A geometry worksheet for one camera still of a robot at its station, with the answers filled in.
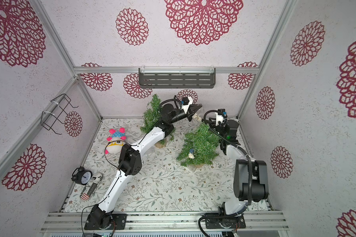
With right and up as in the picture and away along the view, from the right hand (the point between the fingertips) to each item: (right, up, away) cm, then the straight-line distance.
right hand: (206, 117), depth 86 cm
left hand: (-3, +7, -4) cm, 9 cm away
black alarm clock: (-69, -34, -4) cm, 77 cm away
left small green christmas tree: (-31, 0, -5) cm, 31 cm away
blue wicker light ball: (-9, -18, -9) cm, 22 cm away
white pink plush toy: (-58, -18, +11) cm, 62 cm away
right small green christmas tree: (-5, -16, -13) cm, 21 cm away
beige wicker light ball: (-4, -1, -1) cm, 4 cm away
